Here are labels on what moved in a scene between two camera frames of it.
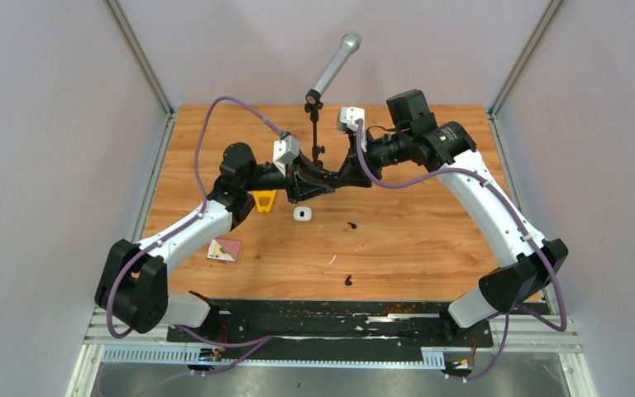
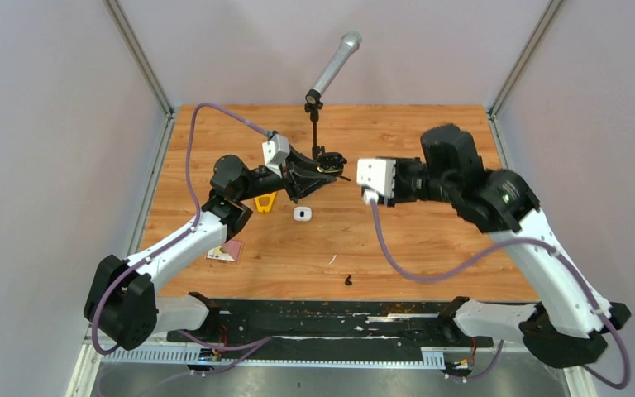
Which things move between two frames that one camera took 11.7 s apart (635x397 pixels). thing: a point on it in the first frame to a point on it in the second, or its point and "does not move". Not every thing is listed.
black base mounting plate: [331, 331] does not move
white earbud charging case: [302, 213] does not move
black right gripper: [351, 172] to [399, 162]
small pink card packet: [224, 249] does not move
